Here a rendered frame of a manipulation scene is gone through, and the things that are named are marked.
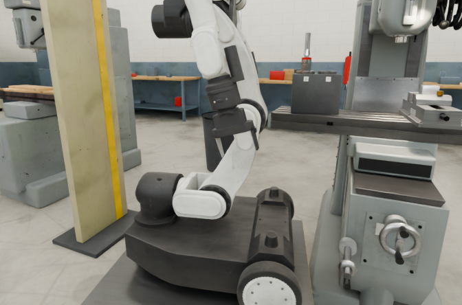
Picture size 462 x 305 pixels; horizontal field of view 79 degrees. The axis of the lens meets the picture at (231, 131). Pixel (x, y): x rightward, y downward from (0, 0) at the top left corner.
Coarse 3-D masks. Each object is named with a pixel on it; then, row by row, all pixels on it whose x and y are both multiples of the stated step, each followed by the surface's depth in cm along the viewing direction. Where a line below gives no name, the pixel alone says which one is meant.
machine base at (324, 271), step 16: (320, 208) 210; (320, 224) 181; (336, 224) 177; (320, 240) 161; (336, 240) 161; (320, 256) 148; (336, 256) 148; (320, 272) 136; (336, 272) 136; (320, 288) 127; (336, 288) 127; (320, 304) 125; (336, 304) 123; (352, 304) 121; (400, 304) 118; (432, 304) 118
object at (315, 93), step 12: (300, 72) 133; (312, 72) 132; (324, 72) 130; (336, 72) 131; (300, 84) 132; (312, 84) 131; (324, 84) 130; (336, 84) 129; (300, 96) 133; (312, 96) 132; (324, 96) 131; (336, 96) 130; (300, 108) 134; (312, 108) 133; (324, 108) 132; (336, 108) 131
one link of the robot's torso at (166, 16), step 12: (168, 0) 90; (180, 0) 90; (156, 12) 93; (168, 12) 91; (180, 12) 91; (228, 12) 90; (156, 24) 94; (168, 24) 93; (180, 24) 93; (168, 36) 98; (180, 36) 97
